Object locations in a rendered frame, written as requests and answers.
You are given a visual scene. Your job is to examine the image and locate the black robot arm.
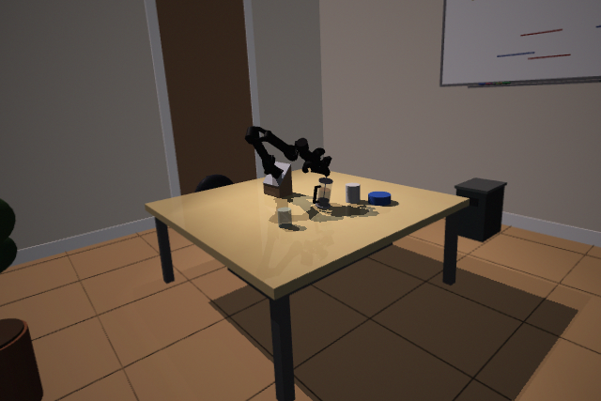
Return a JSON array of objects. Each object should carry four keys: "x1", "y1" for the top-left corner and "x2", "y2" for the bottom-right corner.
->
[{"x1": 245, "y1": 126, "x2": 325, "y2": 179}]

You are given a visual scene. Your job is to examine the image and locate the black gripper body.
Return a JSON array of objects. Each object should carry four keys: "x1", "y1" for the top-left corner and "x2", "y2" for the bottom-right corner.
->
[{"x1": 301, "y1": 152, "x2": 331, "y2": 174}]

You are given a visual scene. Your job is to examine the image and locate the blue cylinder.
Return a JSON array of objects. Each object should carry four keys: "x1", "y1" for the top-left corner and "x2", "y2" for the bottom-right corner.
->
[{"x1": 368, "y1": 192, "x2": 391, "y2": 206}]

